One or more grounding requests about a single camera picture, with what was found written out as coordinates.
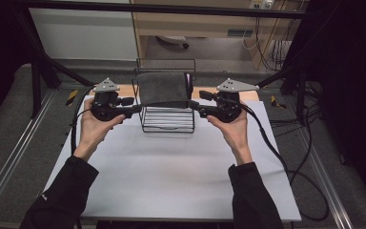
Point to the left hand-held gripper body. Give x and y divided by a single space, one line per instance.
106 105

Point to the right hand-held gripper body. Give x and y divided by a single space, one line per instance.
230 106

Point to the dark grey fabric pouch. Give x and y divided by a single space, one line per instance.
163 89

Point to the person's right hand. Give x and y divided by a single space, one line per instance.
235 133

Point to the person's left hand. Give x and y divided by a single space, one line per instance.
92 133

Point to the yellow black tape strip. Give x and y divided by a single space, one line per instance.
277 102
71 98

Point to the white board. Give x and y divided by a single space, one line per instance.
171 165

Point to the office chair base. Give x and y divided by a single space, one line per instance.
173 39

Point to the light wooden desk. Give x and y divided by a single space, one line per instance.
203 24

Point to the white cabinet panel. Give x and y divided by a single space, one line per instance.
82 35

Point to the white power strip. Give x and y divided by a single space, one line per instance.
262 4

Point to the black metal frame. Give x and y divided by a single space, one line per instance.
171 9

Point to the aluminium rail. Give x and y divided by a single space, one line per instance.
12 159
327 184

